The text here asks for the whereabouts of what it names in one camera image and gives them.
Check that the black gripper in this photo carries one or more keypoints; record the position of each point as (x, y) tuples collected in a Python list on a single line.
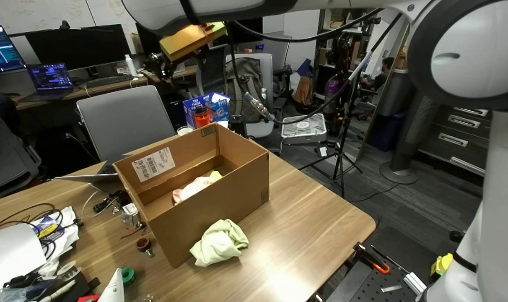
[(161, 68)]

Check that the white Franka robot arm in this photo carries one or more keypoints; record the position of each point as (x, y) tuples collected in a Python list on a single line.
[(476, 56)]

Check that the blue printed box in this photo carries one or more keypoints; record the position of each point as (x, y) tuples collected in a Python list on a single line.
[(216, 103)]

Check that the brown cardboard box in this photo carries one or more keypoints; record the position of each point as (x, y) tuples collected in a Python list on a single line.
[(208, 219)]

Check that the light green towel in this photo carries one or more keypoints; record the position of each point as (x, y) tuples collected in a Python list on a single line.
[(220, 244)]

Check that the black computer monitor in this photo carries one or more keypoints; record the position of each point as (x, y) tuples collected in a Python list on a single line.
[(146, 43), (79, 48), (246, 34)]

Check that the white plastic bottle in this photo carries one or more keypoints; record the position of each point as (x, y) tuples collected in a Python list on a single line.
[(131, 66)]

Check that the yellow-green wrist mounting plate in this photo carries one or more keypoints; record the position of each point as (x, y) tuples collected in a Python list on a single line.
[(188, 39)]

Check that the grey tilted monitor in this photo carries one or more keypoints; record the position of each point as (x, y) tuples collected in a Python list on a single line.
[(213, 73)]

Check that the light grey office chair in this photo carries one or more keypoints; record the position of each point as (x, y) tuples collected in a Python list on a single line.
[(124, 120)]

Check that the grey-green backpack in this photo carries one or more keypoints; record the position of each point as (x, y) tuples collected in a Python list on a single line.
[(246, 85)]

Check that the laptop with purple screen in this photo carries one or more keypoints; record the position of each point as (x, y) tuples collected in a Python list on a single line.
[(50, 78)]

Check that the clear plastic storage bin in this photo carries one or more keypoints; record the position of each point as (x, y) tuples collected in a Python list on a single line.
[(303, 127)]

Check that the lit blue computer monitor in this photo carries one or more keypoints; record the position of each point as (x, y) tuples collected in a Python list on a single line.
[(2, 53)]

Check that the small brown round object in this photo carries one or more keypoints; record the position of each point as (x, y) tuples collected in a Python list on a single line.
[(144, 246)]

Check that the green tape roll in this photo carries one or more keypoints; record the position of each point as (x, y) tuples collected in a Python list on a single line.
[(127, 276)]

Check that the distant seated person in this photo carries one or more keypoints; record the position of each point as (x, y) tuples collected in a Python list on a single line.
[(385, 69)]

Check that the white plastic bag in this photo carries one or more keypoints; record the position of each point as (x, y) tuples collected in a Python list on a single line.
[(12, 254)]

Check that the black drawer cabinet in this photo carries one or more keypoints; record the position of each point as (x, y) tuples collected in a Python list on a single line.
[(459, 140)]

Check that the white hand tool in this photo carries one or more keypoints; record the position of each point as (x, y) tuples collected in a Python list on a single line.
[(414, 284)]

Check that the yellow-green clamp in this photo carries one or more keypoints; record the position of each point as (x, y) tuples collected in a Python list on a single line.
[(442, 264)]

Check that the black camera tripod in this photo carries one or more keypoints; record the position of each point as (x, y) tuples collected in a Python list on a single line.
[(339, 165)]

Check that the grey pedestal column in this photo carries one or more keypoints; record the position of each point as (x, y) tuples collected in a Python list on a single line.
[(414, 128)]

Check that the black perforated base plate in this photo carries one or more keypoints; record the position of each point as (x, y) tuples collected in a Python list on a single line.
[(364, 288)]

